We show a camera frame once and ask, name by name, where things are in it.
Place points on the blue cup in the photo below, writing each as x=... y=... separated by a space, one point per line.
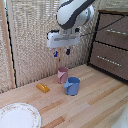
x=72 y=86

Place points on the brown drawer cabinet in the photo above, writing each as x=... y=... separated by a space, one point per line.
x=111 y=46

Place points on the pink cup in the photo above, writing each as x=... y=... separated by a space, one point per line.
x=62 y=75

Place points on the bamboo blind screen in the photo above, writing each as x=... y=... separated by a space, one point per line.
x=33 y=40

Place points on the white plate with patterned rim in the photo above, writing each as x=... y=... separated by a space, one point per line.
x=18 y=116

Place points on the wooden post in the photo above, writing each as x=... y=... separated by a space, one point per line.
x=7 y=43

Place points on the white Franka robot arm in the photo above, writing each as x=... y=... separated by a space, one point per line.
x=71 y=11

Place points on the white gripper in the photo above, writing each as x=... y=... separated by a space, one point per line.
x=63 y=39

